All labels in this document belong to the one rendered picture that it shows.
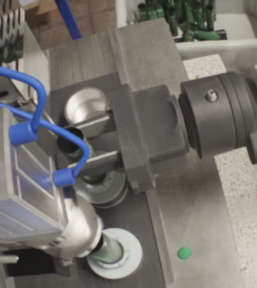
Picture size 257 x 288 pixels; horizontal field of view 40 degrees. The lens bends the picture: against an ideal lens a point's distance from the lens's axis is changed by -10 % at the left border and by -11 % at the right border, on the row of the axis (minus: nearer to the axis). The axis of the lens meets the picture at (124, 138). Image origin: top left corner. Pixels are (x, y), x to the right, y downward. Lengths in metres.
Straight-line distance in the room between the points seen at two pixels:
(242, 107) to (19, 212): 0.27
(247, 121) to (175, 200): 0.20
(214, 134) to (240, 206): 0.45
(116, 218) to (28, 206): 0.37
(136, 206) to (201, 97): 0.21
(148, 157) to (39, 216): 0.21
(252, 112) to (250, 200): 0.46
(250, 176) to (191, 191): 0.32
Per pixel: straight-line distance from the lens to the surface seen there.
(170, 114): 0.40
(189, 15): 1.38
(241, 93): 0.40
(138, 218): 0.53
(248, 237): 0.81
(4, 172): 0.16
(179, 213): 0.54
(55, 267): 0.37
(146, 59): 0.65
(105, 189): 0.50
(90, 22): 2.19
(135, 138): 0.39
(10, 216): 0.19
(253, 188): 0.84
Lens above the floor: 1.55
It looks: 63 degrees down
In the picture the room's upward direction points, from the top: 24 degrees counter-clockwise
